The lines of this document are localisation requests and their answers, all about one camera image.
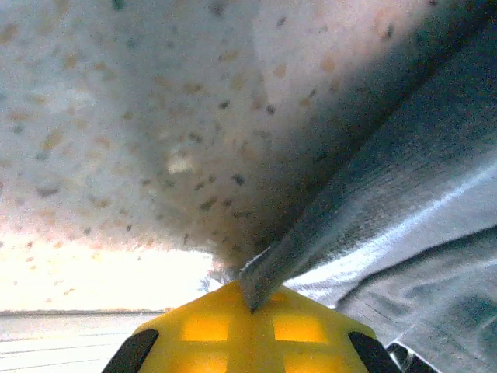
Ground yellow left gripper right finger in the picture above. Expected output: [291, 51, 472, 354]
[252, 286, 401, 373]

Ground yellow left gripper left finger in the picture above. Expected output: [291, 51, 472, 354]
[101, 281, 254, 373]

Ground grey t-shirt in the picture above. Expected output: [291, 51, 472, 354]
[238, 0, 497, 373]

